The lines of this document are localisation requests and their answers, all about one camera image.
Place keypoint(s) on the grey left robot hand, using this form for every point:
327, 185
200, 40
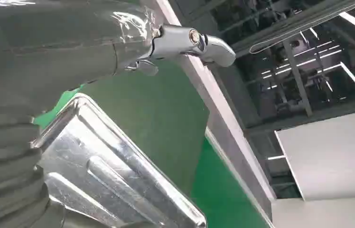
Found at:
55, 53

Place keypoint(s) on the white conveyor side rail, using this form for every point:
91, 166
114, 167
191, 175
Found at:
237, 176

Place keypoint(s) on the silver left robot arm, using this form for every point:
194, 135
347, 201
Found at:
4, 170

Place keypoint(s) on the white electronic scale steel tray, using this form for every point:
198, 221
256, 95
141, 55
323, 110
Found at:
108, 166

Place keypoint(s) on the green conveyor belt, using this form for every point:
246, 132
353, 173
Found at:
221, 192

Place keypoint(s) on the dark glass window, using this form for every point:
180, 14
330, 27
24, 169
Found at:
290, 63

